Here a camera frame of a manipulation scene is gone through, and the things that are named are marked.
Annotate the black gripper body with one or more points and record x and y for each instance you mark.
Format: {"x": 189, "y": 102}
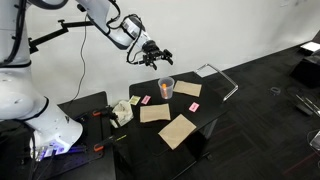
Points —
{"x": 151, "y": 51}

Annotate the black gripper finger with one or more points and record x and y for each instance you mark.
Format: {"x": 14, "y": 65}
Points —
{"x": 149, "y": 63}
{"x": 168, "y": 55}

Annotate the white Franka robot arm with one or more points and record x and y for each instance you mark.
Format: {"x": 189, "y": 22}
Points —
{"x": 30, "y": 83}

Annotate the clear plastic measuring cup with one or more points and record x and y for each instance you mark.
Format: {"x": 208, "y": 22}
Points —
{"x": 166, "y": 88}

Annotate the pink sticky note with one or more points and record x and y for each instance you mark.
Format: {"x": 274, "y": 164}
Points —
{"x": 146, "y": 99}
{"x": 193, "y": 106}

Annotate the small brown paper napkin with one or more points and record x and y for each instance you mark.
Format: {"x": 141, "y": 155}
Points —
{"x": 187, "y": 88}

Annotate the yellow-green sticky note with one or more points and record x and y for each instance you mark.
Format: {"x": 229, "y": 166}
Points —
{"x": 134, "y": 100}

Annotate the crumpled white cloth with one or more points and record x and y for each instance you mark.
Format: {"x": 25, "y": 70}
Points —
{"x": 122, "y": 113}

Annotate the large brown paper napkin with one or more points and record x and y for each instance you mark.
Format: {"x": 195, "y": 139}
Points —
{"x": 176, "y": 130}

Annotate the black box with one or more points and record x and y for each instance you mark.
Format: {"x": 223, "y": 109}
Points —
{"x": 305, "y": 71}

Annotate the flat white board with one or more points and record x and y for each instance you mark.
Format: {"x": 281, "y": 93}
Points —
{"x": 310, "y": 46}

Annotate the white metal floor stand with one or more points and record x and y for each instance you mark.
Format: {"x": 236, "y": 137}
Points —
{"x": 308, "y": 104}

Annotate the bent metal tube frame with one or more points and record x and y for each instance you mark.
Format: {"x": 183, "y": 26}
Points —
{"x": 230, "y": 80}

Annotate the black camera boom mount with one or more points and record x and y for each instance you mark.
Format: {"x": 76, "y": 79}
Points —
{"x": 50, "y": 36}

